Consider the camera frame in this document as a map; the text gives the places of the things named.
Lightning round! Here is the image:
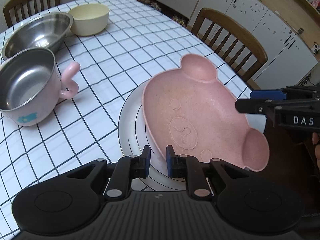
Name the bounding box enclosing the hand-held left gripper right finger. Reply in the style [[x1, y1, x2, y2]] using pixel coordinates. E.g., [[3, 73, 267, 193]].
[[166, 145, 250, 201]]

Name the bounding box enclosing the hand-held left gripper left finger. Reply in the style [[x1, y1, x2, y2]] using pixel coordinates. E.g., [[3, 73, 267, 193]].
[[65, 145, 152, 201]]

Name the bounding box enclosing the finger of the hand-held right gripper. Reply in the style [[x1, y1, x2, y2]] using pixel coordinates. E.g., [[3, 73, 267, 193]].
[[235, 97, 320, 117], [250, 84, 320, 100]]

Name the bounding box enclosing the white plate with thin rim lines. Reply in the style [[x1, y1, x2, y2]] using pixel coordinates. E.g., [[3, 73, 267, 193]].
[[118, 82, 215, 191]]

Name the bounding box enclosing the pink bear-shaped plate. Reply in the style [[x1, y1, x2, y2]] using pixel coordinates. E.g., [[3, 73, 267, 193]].
[[142, 53, 270, 172]]

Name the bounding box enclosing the pink handled steel bowl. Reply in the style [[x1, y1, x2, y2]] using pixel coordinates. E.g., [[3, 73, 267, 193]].
[[0, 47, 81, 127]]

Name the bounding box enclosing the cream plastic bowl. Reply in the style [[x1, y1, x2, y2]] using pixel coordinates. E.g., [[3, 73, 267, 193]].
[[68, 3, 110, 36]]

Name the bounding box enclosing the large stainless steel bowl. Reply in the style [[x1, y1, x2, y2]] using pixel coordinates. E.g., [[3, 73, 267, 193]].
[[2, 12, 74, 61]]

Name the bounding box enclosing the person's right hand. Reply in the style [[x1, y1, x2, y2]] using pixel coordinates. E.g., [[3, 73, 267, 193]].
[[312, 133, 320, 170]]

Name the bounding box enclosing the white lower cabinet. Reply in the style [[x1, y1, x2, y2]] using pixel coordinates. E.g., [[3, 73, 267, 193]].
[[146, 0, 320, 90]]

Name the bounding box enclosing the black white checked tablecloth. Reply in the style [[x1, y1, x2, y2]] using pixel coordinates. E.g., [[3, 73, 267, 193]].
[[0, 0, 253, 235]]

